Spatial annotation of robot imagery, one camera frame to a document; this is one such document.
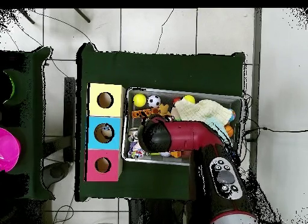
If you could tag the cream cloth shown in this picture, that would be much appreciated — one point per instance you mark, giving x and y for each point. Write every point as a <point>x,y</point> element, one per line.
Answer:
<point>204,110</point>

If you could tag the mint green cloth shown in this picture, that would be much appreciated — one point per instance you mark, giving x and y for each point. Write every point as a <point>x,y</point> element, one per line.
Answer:
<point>216,126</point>

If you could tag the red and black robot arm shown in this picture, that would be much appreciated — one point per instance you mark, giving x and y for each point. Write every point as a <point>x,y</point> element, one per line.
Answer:
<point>190,135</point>

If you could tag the silver mesh bin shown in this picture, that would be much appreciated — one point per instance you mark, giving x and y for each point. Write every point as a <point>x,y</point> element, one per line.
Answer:
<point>168,94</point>

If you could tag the wooden three-hole box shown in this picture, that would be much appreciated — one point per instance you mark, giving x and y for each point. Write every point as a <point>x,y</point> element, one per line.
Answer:
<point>105,112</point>

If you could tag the orange toy brick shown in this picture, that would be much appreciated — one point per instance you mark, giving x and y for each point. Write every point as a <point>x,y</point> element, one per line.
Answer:
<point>144,113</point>

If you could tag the yellow-haired toy figure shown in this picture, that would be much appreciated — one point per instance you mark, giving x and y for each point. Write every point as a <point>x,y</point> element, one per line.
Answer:
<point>164,109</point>

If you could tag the small soccer ball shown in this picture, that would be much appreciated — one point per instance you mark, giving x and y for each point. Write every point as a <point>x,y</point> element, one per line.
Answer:
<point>154,101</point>

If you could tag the yellow plastic ball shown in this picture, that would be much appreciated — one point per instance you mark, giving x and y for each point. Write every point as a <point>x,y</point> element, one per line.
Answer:
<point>139,100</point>
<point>189,98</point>

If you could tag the small tin can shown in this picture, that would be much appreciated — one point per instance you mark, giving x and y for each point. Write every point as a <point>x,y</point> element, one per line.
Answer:
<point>133,135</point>

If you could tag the red plastic ball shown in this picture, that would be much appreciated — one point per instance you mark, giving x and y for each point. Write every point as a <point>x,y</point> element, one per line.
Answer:
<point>176,100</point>

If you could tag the colourful candy packet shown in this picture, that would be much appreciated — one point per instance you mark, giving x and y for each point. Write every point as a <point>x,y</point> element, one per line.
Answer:
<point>136,151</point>

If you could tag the dark green tablecloth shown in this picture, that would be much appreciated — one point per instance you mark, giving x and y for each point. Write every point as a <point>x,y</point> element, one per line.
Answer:
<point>156,72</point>
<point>36,113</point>

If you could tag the orange toy basketball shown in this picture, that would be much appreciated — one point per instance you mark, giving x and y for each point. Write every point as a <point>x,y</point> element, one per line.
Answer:
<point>229,130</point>

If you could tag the black tripod leg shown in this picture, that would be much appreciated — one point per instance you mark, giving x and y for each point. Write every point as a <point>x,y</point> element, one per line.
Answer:
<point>82,15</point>
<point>26,16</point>

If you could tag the green plate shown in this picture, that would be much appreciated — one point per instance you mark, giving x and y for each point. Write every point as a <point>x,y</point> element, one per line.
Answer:
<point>12,88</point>

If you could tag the magenta plate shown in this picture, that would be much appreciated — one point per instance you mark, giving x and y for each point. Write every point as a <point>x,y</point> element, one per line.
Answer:
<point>8,150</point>

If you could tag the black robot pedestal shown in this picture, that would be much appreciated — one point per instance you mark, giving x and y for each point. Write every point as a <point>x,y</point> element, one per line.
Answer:
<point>154,214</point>

